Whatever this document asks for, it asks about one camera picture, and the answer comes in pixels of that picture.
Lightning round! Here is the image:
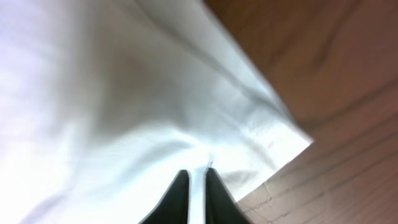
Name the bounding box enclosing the white t-shirt with logo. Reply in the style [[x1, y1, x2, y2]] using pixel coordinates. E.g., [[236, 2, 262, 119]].
[[1, 1, 312, 223]]

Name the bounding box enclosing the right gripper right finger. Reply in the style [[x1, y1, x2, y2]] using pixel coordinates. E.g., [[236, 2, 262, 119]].
[[205, 168, 251, 224]]

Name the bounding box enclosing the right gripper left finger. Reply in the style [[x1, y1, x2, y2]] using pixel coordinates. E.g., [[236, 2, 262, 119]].
[[140, 170, 190, 224]]

